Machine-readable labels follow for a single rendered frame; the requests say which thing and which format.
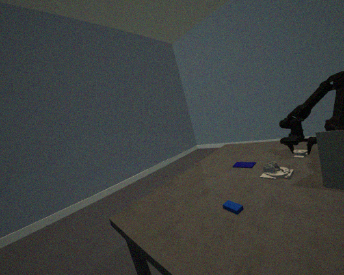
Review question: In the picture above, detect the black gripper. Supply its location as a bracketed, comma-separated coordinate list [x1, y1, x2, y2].
[280, 129, 317, 155]

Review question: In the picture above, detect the blue flat plate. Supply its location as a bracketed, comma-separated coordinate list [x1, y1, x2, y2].
[232, 162, 256, 168]

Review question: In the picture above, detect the blue rectangular block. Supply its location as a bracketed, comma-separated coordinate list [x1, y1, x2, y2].
[222, 200, 243, 215]

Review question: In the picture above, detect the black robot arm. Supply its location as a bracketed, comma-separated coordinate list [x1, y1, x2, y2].
[279, 71, 344, 146]

